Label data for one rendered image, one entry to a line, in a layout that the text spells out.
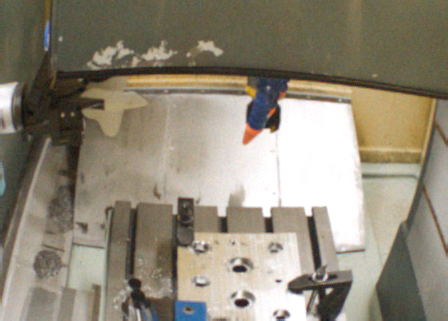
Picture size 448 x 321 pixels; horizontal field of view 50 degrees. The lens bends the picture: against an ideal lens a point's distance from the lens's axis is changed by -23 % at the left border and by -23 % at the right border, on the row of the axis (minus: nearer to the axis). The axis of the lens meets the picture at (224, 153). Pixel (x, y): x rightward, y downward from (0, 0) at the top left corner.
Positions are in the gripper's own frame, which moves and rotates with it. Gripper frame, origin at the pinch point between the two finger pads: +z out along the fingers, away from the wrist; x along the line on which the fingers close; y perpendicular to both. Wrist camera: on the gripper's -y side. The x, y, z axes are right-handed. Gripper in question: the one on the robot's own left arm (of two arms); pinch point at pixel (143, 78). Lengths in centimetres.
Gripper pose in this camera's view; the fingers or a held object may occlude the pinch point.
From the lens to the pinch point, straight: 74.4
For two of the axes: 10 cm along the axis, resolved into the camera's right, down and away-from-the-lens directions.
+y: -0.2, 8.3, 5.5
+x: 1.1, 5.5, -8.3
